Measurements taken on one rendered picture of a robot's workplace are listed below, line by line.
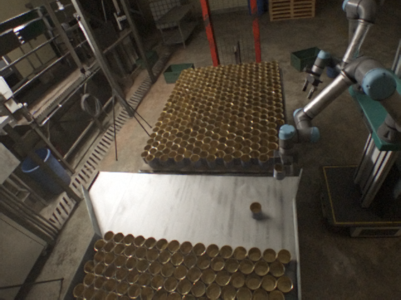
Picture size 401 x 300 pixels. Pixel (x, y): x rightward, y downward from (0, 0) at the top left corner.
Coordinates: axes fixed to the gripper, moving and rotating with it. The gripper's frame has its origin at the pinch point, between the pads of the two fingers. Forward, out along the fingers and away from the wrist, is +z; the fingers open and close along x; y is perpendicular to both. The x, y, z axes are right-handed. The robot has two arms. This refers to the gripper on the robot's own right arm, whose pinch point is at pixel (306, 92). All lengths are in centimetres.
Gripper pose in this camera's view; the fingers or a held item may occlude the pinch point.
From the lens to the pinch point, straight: 179.6
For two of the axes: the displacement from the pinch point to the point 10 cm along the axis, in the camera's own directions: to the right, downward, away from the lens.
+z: -2.2, 7.9, 5.7
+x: 0.5, -5.8, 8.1
